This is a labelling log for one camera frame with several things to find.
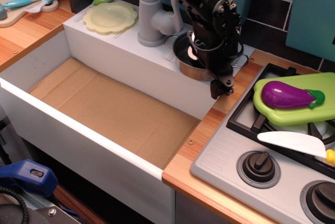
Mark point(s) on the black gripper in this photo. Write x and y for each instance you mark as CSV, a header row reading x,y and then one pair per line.
x,y
214,61

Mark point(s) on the small stainless steel pot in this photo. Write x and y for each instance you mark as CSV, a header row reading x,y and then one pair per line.
x,y
192,68

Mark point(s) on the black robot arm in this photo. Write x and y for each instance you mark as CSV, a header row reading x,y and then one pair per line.
x,y
215,40

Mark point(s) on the white toy sink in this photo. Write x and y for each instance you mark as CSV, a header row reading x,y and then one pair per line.
x,y
153,71

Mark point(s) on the purple toy eggplant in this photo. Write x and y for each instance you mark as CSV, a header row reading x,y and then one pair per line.
x,y
278,95

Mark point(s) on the brown cardboard sheet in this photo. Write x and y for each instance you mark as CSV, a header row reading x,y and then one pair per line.
x,y
139,123

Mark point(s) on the black left stove knob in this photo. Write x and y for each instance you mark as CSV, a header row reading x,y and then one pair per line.
x,y
258,169

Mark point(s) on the black stove knob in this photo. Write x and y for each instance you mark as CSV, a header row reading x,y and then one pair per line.
x,y
317,201
258,169

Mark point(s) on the grey toy faucet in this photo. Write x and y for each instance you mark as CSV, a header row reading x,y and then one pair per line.
x,y
155,24

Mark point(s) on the white toy knife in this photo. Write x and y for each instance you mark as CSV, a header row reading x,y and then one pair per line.
x,y
299,142

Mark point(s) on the grey toy stove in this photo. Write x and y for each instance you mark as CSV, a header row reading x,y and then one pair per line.
x,y
217,165

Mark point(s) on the green plastic cutting board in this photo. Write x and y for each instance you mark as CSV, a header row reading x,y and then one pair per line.
x,y
321,81

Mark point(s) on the teal box at right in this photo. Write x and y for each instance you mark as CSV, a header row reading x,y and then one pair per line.
x,y
311,27

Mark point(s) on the black stove grate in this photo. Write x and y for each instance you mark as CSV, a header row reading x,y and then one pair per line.
x,y
248,121

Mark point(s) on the pale yellow plastic plate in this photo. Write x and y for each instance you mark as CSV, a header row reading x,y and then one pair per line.
x,y
109,18

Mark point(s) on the black right stove knob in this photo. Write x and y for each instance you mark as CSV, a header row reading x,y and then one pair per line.
x,y
317,201

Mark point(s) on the blue clamp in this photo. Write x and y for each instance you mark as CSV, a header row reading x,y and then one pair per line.
x,y
29,176

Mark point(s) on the blue handled spoon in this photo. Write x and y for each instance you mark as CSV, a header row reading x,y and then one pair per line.
x,y
18,3

